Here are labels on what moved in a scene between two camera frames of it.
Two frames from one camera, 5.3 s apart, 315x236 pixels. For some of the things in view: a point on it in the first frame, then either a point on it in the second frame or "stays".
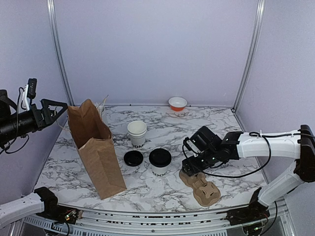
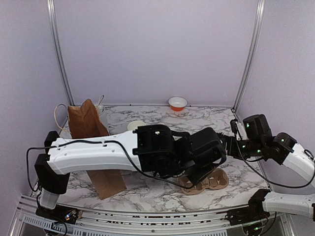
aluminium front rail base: [285, 218] stays
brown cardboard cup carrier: [205, 193] to [217, 179]
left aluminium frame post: [56, 41] stays
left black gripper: [48, 118] to [195, 178]
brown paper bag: [99, 150] stays
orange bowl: [177, 103] stays
